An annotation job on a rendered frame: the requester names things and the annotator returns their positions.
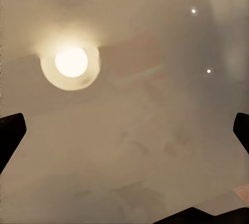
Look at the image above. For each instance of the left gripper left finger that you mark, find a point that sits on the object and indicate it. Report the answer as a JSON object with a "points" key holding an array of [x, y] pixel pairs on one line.
{"points": [[12, 130]]}

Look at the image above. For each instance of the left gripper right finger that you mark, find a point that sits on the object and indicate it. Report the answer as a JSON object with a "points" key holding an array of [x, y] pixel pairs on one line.
{"points": [[241, 129]]}

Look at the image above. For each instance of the coffee table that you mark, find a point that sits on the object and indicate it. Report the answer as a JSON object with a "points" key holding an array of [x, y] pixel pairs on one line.
{"points": [[129, 107]]}

